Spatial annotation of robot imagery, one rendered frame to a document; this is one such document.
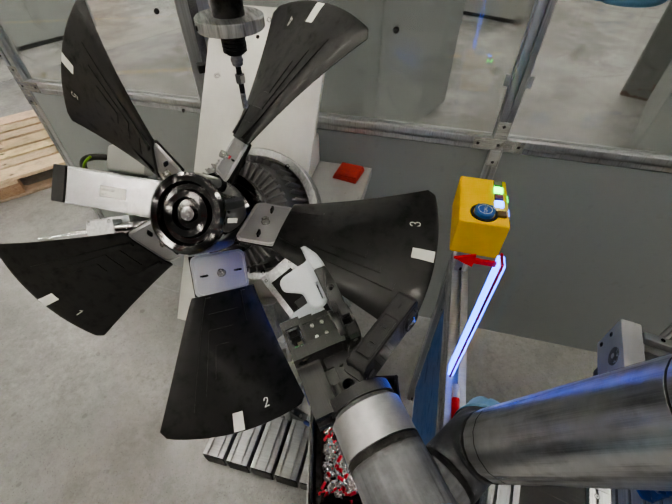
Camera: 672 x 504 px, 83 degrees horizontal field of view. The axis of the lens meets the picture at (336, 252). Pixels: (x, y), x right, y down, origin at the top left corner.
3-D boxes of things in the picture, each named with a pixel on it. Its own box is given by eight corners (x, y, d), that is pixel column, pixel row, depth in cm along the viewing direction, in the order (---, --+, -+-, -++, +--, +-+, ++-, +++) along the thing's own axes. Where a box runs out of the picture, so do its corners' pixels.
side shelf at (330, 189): (271, 160, 134) (269, 153, 132) (371, 175, 128) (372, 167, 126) (243, 202, 118) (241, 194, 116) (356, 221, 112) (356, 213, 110)
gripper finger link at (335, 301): (313, 264, 45) (343, 332, 41) (325, 260, 45) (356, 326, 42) (314, 280, 49) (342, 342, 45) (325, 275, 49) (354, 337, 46)
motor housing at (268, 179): (206, 257, 85) (170, 264, 72) (218, 153, 82) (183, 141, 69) (304, 276, 81) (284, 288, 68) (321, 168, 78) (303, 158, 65)
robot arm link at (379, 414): (419, 418, 35) (414, 444, 41) (395, 375, 38) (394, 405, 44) (344, 456, 33) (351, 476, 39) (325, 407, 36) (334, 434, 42)
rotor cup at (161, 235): (185, 247, 69) (135, 254, 56) (194, 166, 67) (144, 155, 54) (261, 262, 66) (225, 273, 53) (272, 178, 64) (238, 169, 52)
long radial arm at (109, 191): (225, 191, 83) (195, 186, 71) (220, 225, 84) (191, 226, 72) (109, 172, 88) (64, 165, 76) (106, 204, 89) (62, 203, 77)
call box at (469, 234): (450, 210, 94) (460, 174, 86) (492, 216, 92) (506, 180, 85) (447, 255, 83) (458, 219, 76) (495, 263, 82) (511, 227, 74)
